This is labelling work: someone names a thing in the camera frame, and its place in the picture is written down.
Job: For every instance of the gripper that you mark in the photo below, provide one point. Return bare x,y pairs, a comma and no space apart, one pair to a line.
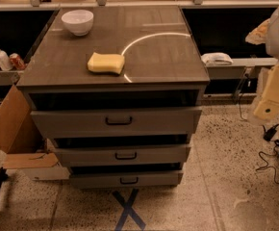
268,107

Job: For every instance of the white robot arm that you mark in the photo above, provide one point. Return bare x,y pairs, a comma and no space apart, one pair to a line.
272,36

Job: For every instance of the grey top drawer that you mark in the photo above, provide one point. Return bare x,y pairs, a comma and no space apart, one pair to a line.
119,122

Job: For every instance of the grey drawer cabinet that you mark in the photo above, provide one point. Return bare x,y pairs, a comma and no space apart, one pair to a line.
162,69

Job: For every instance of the folded white cloth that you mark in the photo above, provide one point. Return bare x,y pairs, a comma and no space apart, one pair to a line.
216,58

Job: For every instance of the yellow sponge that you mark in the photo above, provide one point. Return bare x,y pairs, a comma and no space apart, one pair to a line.
100,63

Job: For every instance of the white ceramic bowl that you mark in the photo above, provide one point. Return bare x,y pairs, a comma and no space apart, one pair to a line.
78,22

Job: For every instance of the red soda can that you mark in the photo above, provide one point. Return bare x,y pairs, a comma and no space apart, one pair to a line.
17,61

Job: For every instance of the white pump bottle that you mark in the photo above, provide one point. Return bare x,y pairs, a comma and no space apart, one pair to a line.
5,63

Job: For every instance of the brown cardboard box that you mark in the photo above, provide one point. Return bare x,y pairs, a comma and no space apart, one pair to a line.
25,147

